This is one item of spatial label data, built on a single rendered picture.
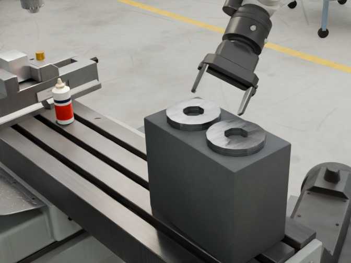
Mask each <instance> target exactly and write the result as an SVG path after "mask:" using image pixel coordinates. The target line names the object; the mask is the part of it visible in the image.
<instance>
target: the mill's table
mask: <svg viewBox="0 0 351 263"><path fill-rule="evenodd" d="M72 107H73V114H74V121H73V122H71V123H70V124H66V125H62V124H59V123H58V122H57V119H56V113H55V108H53V109H50V108H44V109H45V112H43V113H41V114H38V115H36V116H34V117H31V118H29V119H27V120H24V121H22V122H20V123H17V124H15V125H12V126H10V127H7V128H5V129H2V130H0V162H1V163H2V164H3V165H5V166H6V167H8V168H9V169H10V170H11V171H13V172H14V173H15V174H16V175H18V176H19V177H20V178H21V179H22V180H24V181H25V182H26V183H27V184H29V185H30V186H31V187H32V188H34V189H35V190H36V191H37V192H38V193H40V194H41V195H42V196H43V197H45V198H46V199H47V200H48V201H50V202H51V203H52V204H53V205H55V206H56V207H57V208H59V209H60V210H61V211H62V212H63V213H65V214H66V215H67V216H68V217H70V218H71V219H72V220H73V221H75V222H76V223H77V224H78V225H80V226H81V227H82V228H83V229H84V230H86V231H87V232H88V233H89V234H91V235H92V236H93V237H94V238H96V239H97V240H98V241H99V242H101V243H102V244H103V245H104V246H105V247H107V248H108V249H109V250H110V251H112V252H113V253H114V254H116V255H117V256H118V257H119V258H121V259H122V260H123V261H124V262H126V263H222V262H221V261H219V260H218V259H217V258H216V257H214V256H213V255H212V254H211V253H209V252H208V251H207V250H205V249H204V248H203V247H202V246H201V245H199V244H198V243H197V242H195V241H194V240H193V239H191V238H190V237H189V236H187V235H186V234H185V233H184V232H182V231H181V230H180V229H179V228H177V227H176V226H175V225H174V224H172V223H171V222H170V221H169V220H167V219H166V218H165V217H164V216H162V215H161V214H160V213H159V212H157V211H156V210H155V209H154V208H152V207H151V205H150V195H149V181H148V168H147V154H146V140H145V138H144V137H142V136H140V135H138V134H136V133H134V132H133V131H131V130H129V129H127V128H125V127H124V126H122V125H120V124H118V123H116V122H114V121H113V120H111V119H109V118H107V117H105V116H103V115H102V114H100V113H98V112H96V111H94V110H93V109H91V108H89V107H87V106H85V105H83V104H81V103H80V102H78V101H76V100H72ZM315 237H316V232H315V231H313V230H311V229H310V228H308V227H306V226H304V225H302V224H300V223H299V222H297V221H295V220H293V219H291V218H289V217H288V216H286V223H285V236H284V238H283V239H282V240H281V241H279V242H277V243H276V244H274V245H273V246H271V247H270V248H268V249H266V250H265V251H263V252H262V253H260V254H258V255H257V256H255V257H254V258H252V259H251V260H249V261H247V262H246V263H320V258H321V249H322V242H320V241H319V240H317V239H315Z"/></svg>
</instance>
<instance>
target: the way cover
mask: <svg viewBox="0 0 351 263"><path fill-rule="evenodd" d="M0 168H1V167H0ZM1 174H2V175H1ZM2 179H3V180H2ZM5 180H6V181H5ZM12 184H13V185H12ZM19 186H20V187H19ZM1 188H2V189H1ZM12 190H13V191H12ZM18 192H19V193H18ZM2 193H3V194H2ZM23 193H25V194H23ZM29 195H30V196H29ZM34 196H35V197H34ZM18 197H19V198H18ZM21 197H22V198H21ZM8 198H10V199H8ZM3 200H4V201H3ZM23 200H24V201H23ZM33 202H34V203H36V204H34V203H33ZM2 205H3V206H2ZM12 205H13V206H12ZM23 205H24V206H23ZM45 206H47V205H46V204H45V203H44V202H43V201H42V200H40V199H39V198H38V197H37V196H36V195H34V194H33V193H32V192H31V191H29V190H28V189H27V188H25V187H24V186H23V185H22V184H21V183H19V182H18V181H17V180H16V179H14V178H13V177H12V176H11V175H10V174H8V173H7V172H6V171H5V170H3V169H2V168H1V169H0V215H1V216H7V215H11V214H15V213H19V212H24V211H28V210H32V209H36V208H40V207H45Z"/></svg>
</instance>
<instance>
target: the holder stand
mask: <svg viewBox="0 0 351 263"><path fill-rule="evenodd" d="M144 127H145V140H146V154H147V168H148V181H149V195H150V205H151V207H152V208H154V209H155V210H156V211H157V212H159V213H160V214H161V215H162V216H164V217H165V218H166V219H167V220H169V221H170V222H171V223H172V224H174V225H175V226H176V227H177V228H179V229H180V230H181V231H182V232H184V233H185V234H186V235H187V236H189V237H190V238H191V239H193V240H194V241H195V242H197V243H198V244H199V245H201V246H202V247H203V248H204V249H205V250H207V251H208V252H209V253H211V254H212V255H213V256H214V257H216V258H217V259H218V260H219V261H221V262H222V263H246V262H247V261H249V260H251V259H252V258H254V257H255V256H257V255H258V254H260V253H262V252H263V251H265V250H266V249H268V248H270V247H271V246H273V245H274V244H276V243H277V242H279V241H281V240H282V239H283V238H284V236H285V223H286V209H287V195H288V182H289V168H290V154H291V143H290V142H288V141H286V140H284V139H282V138H280V137H278V136H276V135H274V134H272V133H270V132H268V131H266V130H264V129H263V128H262V127H261V126H259V125H258V124H256V123H253V122H249V121H246V120H244V119H242V118H240V117H238V116H236V115H234V114H232V113H230V112H228V111H226V110H224V109H222V108H220V107H219V106H218V105H217V104H216V103H214V102H211V101H208V100H204V99H202V98H200V97H194V98H192V99H185V100H181V101H177V102H175V103H173V104H172V105H170V106H169V107H168V108H167V109H164V110H162V111H159V112H156V113H154V114H151V115H149V116H146V117H144Z"/></svg>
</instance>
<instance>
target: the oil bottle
mask: <svg viewBox="0 0 351 263"><path fill-rule="evenodd" d="M52 94H53V101H54V107H55V113H56V119H57V122H58V123H59V124H62V125H66V124H70V123H71V122H73V121H74V114H73V107H72V101H71V93H70V89H69V87H67V86H65V85H64V83H62V81H61V79H60V78H59V79H58V81H57V84H56V87H55V88H53V89H52Z"/></svg>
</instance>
